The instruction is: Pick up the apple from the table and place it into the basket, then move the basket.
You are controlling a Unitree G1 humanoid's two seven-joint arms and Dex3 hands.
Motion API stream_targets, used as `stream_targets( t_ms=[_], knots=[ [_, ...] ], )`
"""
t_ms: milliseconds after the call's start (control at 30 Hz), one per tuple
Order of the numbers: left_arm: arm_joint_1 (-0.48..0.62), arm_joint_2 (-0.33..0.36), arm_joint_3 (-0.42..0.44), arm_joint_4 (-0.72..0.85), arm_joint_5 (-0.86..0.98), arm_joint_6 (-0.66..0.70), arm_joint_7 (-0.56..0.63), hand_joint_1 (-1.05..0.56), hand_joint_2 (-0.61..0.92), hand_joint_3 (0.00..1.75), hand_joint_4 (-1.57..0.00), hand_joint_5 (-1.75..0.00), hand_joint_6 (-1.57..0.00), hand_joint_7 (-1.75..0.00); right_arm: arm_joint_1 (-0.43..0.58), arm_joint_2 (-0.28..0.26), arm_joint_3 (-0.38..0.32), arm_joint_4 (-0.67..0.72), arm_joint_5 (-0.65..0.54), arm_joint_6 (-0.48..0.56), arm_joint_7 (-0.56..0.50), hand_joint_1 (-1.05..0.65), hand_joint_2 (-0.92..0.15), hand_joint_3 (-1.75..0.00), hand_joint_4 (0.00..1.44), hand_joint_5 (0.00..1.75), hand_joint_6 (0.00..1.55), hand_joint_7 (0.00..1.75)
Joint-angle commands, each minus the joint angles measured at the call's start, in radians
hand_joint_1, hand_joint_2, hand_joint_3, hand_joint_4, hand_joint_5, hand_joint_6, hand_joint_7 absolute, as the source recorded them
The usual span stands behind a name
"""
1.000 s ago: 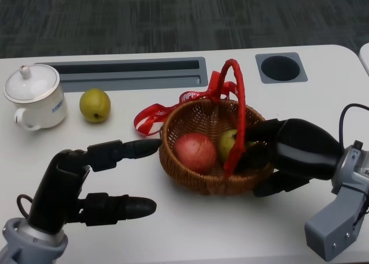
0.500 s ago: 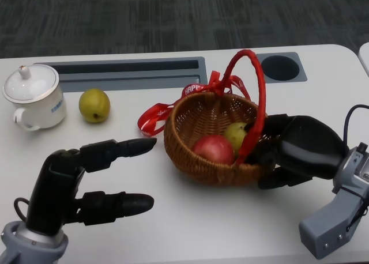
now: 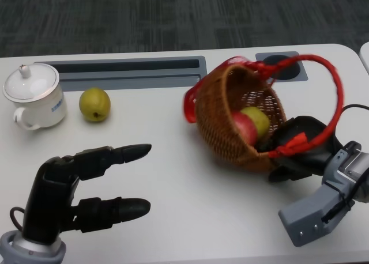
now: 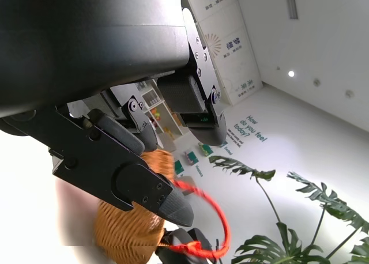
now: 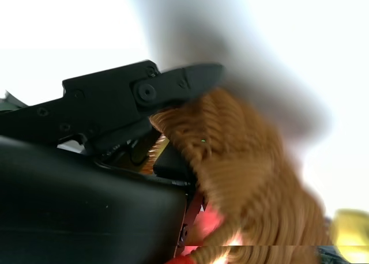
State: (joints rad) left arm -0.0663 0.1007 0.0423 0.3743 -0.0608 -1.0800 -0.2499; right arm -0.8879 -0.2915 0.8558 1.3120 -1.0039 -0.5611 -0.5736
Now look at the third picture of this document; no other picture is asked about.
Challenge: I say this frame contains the white neighbouring table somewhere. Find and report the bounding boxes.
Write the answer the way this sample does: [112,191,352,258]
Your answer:
[357,40,369,75]

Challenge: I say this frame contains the yellow-green pear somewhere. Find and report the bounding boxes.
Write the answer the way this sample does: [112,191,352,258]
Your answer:
[240,106,270,139]
[78,87,112,123]

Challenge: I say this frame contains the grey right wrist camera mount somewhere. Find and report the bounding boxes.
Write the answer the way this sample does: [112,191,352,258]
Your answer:
[278,182,356,247]

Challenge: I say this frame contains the red printed ribbon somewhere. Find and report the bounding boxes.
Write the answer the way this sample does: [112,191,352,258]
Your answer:
[183,84,203,124]

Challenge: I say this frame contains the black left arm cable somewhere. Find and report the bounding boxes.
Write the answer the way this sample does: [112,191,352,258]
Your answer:
[9,207,27,233]

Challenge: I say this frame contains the white mug lid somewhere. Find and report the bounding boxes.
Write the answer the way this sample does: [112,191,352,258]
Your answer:
[2,64,61,103]

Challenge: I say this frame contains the brown wicker basket red handle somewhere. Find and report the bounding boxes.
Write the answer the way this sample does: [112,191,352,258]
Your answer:
[184,54,345,173]

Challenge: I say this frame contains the grey table cup holder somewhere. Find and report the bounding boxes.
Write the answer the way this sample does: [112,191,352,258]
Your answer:
[255,51,309,83]

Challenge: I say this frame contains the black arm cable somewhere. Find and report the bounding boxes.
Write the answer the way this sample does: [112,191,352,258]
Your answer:
[9,207,27,233]
[341,103,369,115]

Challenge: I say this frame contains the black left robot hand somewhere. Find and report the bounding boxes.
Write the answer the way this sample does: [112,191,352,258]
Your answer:
[22,144,152,244]

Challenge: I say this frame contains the white ceramic mug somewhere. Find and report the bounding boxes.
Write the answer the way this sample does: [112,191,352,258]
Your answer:
[13,82,67,131]

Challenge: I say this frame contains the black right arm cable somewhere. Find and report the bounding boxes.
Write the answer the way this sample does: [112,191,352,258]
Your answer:
[341,103,369,115]

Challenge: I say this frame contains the red apple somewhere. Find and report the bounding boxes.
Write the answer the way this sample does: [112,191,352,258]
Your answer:
[231,111,259,147]

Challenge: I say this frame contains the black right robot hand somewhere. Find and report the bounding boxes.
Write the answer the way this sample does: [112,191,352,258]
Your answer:
[257,115,347,183]

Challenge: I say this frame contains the grey table groove tray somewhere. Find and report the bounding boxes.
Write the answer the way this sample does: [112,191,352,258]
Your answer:
[33,55,208,92]

